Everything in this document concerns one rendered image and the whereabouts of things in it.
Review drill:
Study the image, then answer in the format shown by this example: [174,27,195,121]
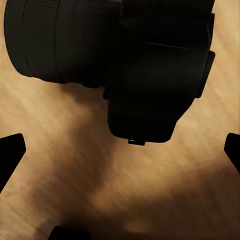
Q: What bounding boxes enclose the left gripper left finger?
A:
[0,133,26,193]

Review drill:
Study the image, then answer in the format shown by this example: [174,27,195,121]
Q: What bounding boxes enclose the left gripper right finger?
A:
[224,132,240,173]

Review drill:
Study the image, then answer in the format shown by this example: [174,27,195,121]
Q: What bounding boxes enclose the digital camera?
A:
[3,0,216,146]

